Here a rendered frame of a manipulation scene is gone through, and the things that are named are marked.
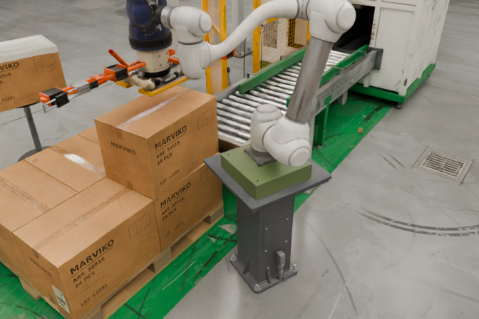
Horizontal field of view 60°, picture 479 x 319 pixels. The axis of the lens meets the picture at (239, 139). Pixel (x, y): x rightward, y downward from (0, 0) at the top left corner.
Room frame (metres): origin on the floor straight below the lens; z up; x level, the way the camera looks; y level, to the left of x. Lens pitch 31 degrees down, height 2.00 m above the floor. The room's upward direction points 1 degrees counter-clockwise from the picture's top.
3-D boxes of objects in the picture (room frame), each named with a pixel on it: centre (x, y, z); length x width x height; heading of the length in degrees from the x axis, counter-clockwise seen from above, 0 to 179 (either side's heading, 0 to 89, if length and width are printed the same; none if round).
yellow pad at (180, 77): (2.12, 0.39, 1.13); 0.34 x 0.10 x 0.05; 143
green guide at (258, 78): (3.84, -0.46, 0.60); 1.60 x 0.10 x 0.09; 143
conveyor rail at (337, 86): (3.20, -0.72, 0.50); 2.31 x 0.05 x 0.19; 143
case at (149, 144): (2.16, 0.47, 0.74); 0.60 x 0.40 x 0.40; 146
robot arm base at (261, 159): (1.82, -0.15, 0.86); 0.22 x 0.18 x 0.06; 116
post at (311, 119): (2.62, -0.50, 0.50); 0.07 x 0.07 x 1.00; 53
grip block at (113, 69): (1.98, 0.62, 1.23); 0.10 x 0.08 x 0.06; 53
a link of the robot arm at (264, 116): (1.81, -0.14, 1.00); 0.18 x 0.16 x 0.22; 25
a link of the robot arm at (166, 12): (1.69, 0.26, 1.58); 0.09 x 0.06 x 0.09; 143
